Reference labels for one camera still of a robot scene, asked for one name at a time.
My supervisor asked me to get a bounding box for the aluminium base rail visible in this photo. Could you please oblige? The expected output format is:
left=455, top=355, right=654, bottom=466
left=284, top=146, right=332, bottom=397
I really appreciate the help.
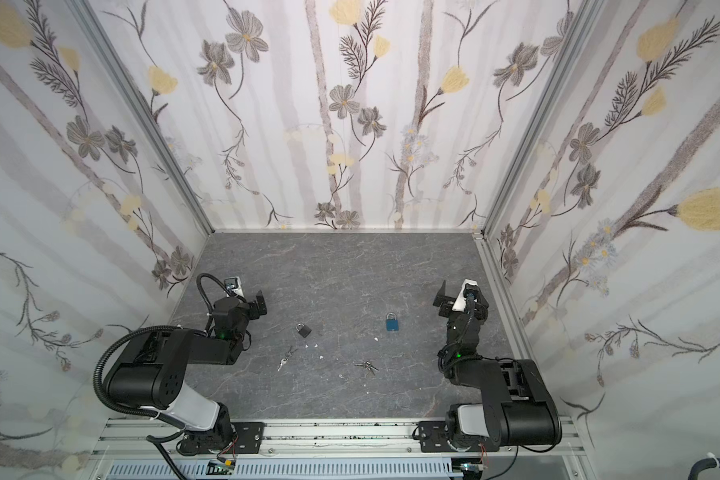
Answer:
left=89, top=417, right=589, bottom=463

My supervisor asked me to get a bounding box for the black mounting plate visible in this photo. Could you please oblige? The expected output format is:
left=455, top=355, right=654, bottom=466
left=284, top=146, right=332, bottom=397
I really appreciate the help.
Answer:
left=412, top=421, right=455, bottom=453
left=229, top=421, right=266, bottom=455

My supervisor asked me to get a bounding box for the white slotted cable duct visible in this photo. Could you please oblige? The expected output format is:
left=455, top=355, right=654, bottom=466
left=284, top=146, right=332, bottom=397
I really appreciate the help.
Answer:
left=104, top=458, right=464, bottom=480

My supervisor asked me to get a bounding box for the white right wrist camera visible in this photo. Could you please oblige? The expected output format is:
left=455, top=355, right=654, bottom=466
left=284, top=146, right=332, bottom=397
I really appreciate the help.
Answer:
left=451, top=279, right=479, bottom=312

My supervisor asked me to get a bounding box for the silver key bunch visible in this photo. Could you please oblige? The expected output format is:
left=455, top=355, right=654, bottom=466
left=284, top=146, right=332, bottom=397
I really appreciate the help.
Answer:
left=277, top=346, right=298, bottom=372

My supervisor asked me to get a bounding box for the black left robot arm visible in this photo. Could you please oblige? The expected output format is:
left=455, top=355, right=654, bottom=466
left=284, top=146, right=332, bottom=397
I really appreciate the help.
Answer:
left=92, top=291, right=267, bottom=456

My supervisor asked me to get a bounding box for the dark key bunch right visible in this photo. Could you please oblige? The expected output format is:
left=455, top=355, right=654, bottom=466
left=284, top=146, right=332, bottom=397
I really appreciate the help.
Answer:
left=354, top=361, right=379, bottom=376

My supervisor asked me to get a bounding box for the small black padlock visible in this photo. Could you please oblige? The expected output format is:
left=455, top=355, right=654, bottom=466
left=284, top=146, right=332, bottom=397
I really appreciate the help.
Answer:
left=296, top=323, right=312, bottom=338

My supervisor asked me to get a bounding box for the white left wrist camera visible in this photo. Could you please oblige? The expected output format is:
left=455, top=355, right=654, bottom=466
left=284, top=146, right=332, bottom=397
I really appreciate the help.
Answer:
left=223, top=276, right=244, bottom=298

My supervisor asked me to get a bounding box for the black cable bottom right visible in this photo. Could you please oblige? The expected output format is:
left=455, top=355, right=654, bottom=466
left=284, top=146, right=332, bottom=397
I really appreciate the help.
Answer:
left=688, top=457, right=720, bottom=480

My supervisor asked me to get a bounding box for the blue padlock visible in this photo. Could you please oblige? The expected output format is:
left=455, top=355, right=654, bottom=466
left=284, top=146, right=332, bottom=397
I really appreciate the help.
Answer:
left=385, top=312, right=399, bottom=332

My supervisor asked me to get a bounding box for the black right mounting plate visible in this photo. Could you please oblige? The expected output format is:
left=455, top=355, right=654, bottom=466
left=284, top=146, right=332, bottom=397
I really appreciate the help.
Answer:
left=412, top=421, right=455, bottom=453

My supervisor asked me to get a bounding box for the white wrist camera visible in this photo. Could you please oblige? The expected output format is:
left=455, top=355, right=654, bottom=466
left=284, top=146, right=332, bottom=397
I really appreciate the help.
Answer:
left=223, top=276, right=244, bottom=298
left=451, top=279, right=479, bottom=312

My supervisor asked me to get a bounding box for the black corrugated cable hose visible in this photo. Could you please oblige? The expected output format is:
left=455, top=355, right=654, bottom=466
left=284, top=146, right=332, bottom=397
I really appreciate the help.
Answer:
left=92, top=325, right=184, bottom=420

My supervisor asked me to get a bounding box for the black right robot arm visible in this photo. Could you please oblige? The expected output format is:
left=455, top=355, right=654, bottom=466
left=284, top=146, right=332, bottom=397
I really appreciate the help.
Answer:
left=433, top=280, right=563, bottom=453

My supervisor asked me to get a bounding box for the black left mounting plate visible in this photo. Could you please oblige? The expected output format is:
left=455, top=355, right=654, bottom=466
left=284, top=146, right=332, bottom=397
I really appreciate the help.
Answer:
left=229, top=421, right=266, bottom=455

